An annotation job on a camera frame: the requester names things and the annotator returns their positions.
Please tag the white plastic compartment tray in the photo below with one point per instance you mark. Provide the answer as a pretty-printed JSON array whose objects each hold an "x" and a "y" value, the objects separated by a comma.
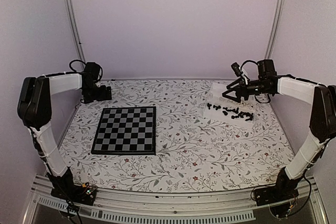
[{"x": 215, "y": 98}]

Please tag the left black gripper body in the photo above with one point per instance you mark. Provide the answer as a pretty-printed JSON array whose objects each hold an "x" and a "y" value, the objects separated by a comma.
[{"x": 95, "y": 93}]

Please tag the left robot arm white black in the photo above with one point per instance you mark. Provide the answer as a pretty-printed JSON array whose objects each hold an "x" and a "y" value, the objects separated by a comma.
[{"x": 35, "y": 110}]

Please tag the right aluminium frame post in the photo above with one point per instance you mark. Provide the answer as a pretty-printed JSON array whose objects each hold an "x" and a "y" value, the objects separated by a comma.
[{"x": 274, "y": 28}]

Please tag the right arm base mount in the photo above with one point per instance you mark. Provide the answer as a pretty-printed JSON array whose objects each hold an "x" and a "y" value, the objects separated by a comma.
[{"x": 273, "y": 195}]

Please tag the black and grey chessboard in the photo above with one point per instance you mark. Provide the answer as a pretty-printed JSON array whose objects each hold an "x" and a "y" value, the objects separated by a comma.
[{"x": 126, "y": 131}]

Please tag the left aluminium frame post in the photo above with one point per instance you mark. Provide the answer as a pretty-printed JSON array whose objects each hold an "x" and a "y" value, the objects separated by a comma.
[{"x": 74, "y": 29}]

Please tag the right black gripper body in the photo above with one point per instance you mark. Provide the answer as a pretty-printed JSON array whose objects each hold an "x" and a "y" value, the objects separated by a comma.
[{"x": 246, "y": 94}]

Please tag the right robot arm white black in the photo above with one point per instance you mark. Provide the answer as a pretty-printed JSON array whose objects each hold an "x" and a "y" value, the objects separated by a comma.
[{"x": 321, "y": 121}]

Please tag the floral patterned tablecloth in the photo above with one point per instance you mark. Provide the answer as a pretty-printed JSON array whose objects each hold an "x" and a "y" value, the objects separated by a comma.
[{"x": 193, "y": 154}]

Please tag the front aluminium rail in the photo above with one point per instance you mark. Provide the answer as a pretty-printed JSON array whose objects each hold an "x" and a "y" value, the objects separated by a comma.
[{"x": 230, "y": 206}]

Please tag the aluminium frame post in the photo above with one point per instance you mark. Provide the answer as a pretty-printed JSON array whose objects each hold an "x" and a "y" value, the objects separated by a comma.
[
  {"x": 274, "y": 28},
  {"x": 74, "y": 29}
]

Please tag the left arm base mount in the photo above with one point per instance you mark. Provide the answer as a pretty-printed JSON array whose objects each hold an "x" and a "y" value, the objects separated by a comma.
[{"x": 83, "y": 194}]

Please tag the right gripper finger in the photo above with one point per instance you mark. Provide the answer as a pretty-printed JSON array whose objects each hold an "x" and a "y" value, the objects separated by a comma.
[
  {"x": 226, "y": 95},
  {"x": 236, "y": 84}
]

